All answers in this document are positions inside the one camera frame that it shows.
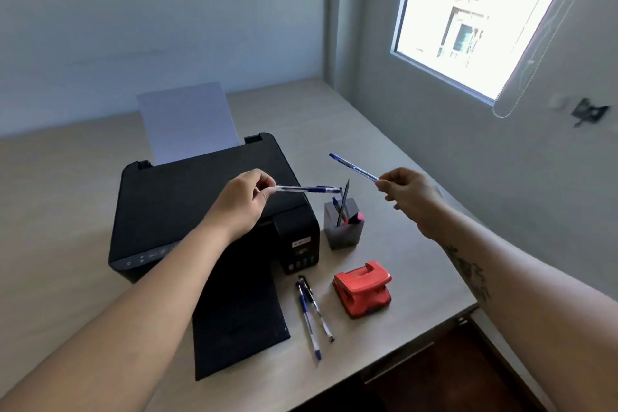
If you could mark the person's left hand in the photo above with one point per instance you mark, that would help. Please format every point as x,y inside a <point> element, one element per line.
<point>239,206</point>

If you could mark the person's right hand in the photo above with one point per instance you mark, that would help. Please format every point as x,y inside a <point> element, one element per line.
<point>415,197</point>

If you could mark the person's left thumb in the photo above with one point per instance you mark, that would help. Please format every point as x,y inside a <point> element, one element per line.
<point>264,195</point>

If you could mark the red hole punch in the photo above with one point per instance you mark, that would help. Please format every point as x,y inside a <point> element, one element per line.
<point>362,288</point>

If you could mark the white paper sheet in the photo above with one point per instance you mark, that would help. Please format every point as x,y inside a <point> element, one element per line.
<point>188,122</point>

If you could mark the window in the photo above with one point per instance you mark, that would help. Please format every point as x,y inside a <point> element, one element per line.
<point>478,15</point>

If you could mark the person's right forearm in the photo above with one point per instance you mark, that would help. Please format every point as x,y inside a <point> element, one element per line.
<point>521,291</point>

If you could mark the white round wall fitting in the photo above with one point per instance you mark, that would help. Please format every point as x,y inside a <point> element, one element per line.
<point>560,101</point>

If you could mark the person's right thumb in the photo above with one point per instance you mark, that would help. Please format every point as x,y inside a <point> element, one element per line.
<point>387,190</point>

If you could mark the black inkjet printer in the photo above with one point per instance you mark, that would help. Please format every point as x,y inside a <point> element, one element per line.
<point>193,213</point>

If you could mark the clear blue ballpoint pen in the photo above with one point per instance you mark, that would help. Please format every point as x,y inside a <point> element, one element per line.
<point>352,167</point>
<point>307,320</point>
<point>309,189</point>

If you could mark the pink highlighter marker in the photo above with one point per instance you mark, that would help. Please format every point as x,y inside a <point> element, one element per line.
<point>357,218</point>

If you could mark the clear black ballpoint pen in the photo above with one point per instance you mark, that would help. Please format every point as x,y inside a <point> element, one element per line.
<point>316,308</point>

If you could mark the black ruler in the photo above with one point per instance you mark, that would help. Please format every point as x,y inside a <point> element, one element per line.
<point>343,201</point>

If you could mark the person's left forearm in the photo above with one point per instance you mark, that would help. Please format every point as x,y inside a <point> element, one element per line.
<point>125,315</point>

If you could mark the blue capped pen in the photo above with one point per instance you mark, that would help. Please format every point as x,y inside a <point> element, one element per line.
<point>336,205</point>

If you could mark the black wall bracket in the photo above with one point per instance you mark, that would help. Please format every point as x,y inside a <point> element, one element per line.
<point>590,111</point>

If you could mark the grey square pen holder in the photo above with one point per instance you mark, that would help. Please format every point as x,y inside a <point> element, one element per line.
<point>343,233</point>

